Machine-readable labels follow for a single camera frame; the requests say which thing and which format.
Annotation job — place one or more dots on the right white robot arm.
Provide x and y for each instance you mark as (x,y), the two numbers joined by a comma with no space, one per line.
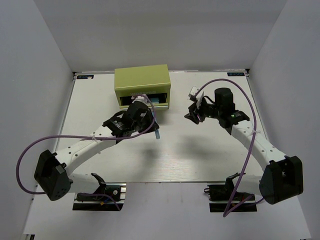
(282,176)

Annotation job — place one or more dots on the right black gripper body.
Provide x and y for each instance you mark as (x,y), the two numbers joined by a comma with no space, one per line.
(205,110)

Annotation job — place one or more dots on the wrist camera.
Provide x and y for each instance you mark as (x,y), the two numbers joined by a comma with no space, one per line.
(141,99)
(196,95)

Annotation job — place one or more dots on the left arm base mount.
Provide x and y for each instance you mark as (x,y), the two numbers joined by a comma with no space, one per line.
(108,197)

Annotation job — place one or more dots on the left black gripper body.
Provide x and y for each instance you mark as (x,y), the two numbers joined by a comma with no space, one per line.
(147,120)

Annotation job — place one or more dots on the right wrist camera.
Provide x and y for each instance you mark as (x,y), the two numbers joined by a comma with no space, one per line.
(196,95)

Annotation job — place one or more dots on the blue corner label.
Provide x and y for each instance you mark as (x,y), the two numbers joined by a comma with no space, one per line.
(84,77)
(235,74)

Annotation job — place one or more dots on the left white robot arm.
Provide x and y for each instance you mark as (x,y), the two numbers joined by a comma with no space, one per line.
(55,171)

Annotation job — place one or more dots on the left blue corner label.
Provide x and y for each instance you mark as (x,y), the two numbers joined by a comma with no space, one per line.
(84,77)

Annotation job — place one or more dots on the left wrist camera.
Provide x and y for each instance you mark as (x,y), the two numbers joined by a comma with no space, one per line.
(141,99)

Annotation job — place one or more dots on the blue capped highlighter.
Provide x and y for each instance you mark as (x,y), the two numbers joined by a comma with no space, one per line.
(155,100)

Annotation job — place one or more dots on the green metal drawer chest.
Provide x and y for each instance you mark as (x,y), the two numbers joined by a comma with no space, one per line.
(142,79)

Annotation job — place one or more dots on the right blue corner label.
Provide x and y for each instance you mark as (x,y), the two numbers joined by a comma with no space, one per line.
(235,74)

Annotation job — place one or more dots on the blue highlighter pen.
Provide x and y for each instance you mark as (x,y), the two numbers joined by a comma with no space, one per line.
(157,134)

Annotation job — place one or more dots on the drawer of chest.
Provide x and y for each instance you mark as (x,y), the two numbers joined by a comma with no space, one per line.
(164,99)

